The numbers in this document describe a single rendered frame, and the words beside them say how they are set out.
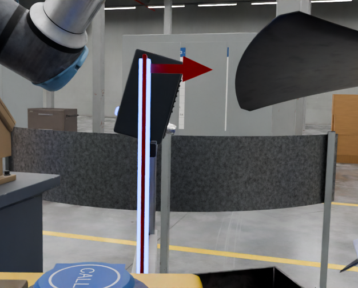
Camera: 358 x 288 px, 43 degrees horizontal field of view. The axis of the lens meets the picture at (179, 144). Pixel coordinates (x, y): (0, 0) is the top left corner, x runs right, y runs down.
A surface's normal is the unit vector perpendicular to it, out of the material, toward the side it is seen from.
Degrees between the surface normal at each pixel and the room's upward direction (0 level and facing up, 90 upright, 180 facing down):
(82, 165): 90
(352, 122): 90
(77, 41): 93
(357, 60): 170
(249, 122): 90
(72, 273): 0
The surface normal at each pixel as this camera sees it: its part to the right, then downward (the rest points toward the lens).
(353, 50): -0.11, 0.99
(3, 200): 0.97, 0.04
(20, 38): 0.33, 0.18
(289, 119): -0.28, 0.10
